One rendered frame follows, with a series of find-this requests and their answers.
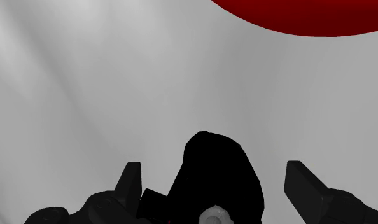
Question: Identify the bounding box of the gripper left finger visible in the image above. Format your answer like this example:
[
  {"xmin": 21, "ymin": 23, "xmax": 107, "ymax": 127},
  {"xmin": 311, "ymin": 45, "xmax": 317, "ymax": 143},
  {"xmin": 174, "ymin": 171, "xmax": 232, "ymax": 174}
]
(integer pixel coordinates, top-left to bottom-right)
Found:
[{"xmin": 24, "ymin": 161, "xmax": 153, "ymax": 224}]

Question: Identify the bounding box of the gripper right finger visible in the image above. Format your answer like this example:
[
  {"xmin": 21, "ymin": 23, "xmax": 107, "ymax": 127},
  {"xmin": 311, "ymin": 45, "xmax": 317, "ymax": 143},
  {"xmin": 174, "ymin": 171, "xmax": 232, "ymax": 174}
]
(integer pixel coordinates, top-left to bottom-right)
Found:
[{"xmin": 283, "ymin": 160, "xmax": 378, "ymax": 224}]

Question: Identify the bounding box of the black rounded object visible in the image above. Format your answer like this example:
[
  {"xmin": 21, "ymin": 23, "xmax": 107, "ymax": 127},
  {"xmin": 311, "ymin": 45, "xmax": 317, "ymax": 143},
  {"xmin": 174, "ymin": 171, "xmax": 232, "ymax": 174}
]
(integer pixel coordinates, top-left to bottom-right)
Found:
[{"xmin": 166, "ymin": 130, "xmax": 265, "ymax": 224}]

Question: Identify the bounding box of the dark red round bowl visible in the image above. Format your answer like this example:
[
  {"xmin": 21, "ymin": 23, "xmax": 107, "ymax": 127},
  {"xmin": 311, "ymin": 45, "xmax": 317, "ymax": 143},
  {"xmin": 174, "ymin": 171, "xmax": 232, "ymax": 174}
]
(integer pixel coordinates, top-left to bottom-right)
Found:
[{"xmin": 211, "ymin": 0, "xmax": 378, "ymax": 38}]

